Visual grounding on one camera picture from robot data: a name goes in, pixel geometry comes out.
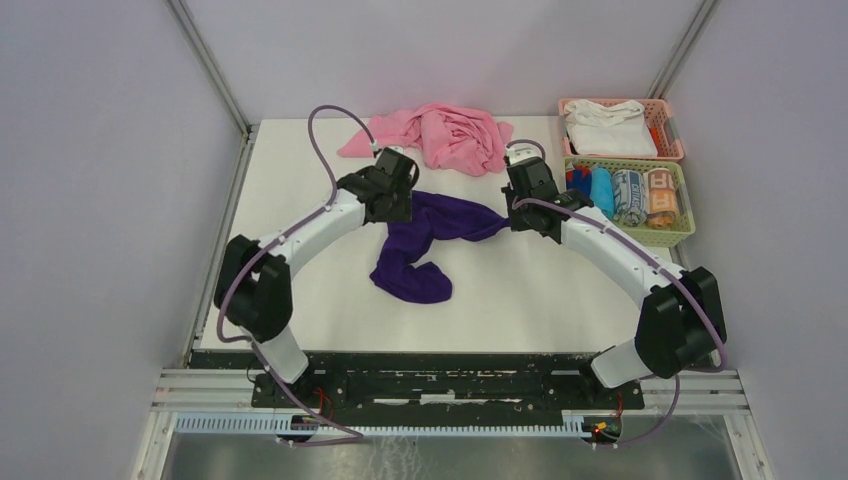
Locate purple cloth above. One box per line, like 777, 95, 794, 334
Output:
369, 191, 509, 305

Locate red blue patterned towel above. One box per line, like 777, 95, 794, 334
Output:
565, 166, 592, 197

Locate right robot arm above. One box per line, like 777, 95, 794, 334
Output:
502, 154, 727, 408

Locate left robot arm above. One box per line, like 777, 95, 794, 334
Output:
213, 148, 420, 407

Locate rolled light blue towel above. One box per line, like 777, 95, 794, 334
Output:
590, 165, 615, 220

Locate crumpled pink cloth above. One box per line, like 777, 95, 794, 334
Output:
337, 103, 514, 177

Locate white folded cloth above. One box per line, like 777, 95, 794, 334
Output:
563, 99, 657, 157

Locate green plastic basket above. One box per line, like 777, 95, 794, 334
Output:
563, 156, 696, 248

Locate pink plastic basket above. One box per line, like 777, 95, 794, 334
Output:
558, 98, 684, 162

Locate orange item in pink basket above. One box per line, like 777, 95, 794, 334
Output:
649, 127, 662, 155

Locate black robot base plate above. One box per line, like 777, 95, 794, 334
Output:
290, 351, 645, 428

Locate white slotted cable duct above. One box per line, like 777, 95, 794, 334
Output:
174, 413, 594, 439

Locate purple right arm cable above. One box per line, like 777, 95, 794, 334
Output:
506, 139, 729, 450

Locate aluminium frame rails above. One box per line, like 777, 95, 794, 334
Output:
129, 369, 773, 479

